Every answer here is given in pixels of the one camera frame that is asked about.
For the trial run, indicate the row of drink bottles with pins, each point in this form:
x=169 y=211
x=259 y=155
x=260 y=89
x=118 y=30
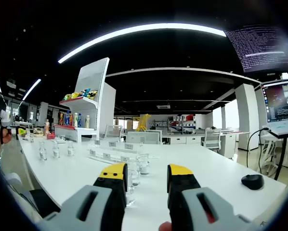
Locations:
x=75 y=120

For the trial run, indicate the ceiling air conditioner vent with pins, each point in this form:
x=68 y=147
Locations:
x=163 y=106

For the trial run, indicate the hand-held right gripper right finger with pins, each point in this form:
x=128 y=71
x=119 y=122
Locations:
x=182 y=192

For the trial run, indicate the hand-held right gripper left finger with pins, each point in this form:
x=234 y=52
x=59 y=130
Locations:
x=110 y=192

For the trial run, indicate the dark hanging monitor screen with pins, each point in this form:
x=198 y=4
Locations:
x=257 y=48

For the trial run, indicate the small anatomy figure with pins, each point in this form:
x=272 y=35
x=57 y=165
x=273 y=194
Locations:
x=47 y=126

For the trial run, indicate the long curved ceiling light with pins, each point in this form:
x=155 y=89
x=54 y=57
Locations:
x=134 y=29

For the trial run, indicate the white office desk row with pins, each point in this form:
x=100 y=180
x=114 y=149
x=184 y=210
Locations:
x=185 y=140

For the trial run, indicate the person's right hand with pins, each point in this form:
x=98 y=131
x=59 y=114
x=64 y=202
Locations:
x=165 y=226

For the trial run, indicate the white desk divider panel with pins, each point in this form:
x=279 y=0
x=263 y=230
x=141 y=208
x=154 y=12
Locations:
x=144 y=138

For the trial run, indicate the white seat edge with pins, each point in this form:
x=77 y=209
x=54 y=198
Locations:
x=12 y=178

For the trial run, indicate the white mesh office chair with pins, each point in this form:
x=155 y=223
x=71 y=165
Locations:
x=212 y=138
x=112 y=131

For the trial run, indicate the white display shelf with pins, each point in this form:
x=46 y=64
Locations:
x=108 y=103

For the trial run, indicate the storage rack with white boxes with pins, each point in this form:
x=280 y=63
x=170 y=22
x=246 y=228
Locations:
x=177 y=124

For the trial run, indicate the black laptop stand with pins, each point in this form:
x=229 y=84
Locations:
x=282 y=156

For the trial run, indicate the black computer mouse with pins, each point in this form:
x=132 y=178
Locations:
x=252 y=182

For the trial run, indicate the clear acrylic reagent rack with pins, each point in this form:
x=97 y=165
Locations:
x=128 y=146

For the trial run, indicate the woven basket with food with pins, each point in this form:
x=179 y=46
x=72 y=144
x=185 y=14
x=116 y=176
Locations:
x=38 y=133

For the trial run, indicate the row of colourful snack packets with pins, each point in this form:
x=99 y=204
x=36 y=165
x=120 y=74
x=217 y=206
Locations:
x=74 y=95

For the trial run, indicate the person's left hand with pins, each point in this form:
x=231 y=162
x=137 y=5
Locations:
x=6 y=138

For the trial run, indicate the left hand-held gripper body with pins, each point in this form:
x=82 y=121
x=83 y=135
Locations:
x=6 y=118

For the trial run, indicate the open laptop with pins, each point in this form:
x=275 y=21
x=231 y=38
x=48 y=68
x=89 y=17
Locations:
x=281 y=101

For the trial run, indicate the small red basket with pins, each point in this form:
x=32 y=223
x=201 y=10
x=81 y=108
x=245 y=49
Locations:
x=51 y=136

